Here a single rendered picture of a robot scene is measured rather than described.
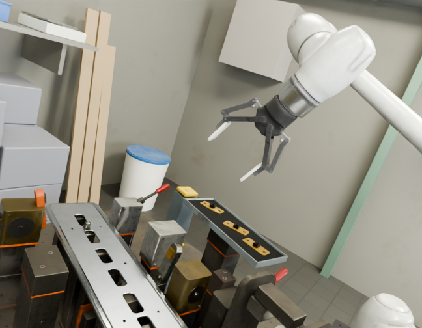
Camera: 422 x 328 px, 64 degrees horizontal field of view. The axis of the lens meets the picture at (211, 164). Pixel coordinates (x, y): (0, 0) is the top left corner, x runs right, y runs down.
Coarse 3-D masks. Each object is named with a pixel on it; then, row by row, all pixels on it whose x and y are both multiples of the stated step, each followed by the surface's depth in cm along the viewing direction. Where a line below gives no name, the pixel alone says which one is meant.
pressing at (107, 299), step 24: (48, 216) 113; (72, 216) 116; (96, 216) 120; (72, 240) 103; (120, 240) 110; (72, 264) 94; (96, 264) 96; (120, 264) 99; (96, 288) 87; (120, 288) 90; (144, 288) 93; (96, 312) 81; (120, 312) 82; (144, 312) 84; (168, 312) 87
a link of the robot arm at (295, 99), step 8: (288, 80) 76; (296, 80) 74; (280, 88) 77; (288, 88) 75; (296, 88) 74; (280, 96) 76; (288, 96) 75; (296, 96) 74; (304, 96) 73; (288, 104) 75; (296, 104) 74; (304, 104) 74; (312, 104) 74; (296, 112) 76; (304, 112) 76
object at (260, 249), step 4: (244, 240) 102; (248, 240) 103; (252, 240) 103; (248, 244) 100; (252, 244) 101; (256, 244) 100; (252, 248) 99; (256, 248) 99; (260, 248) 100; (260, 252) 98; (264, 252) 99; (268, 252) 99
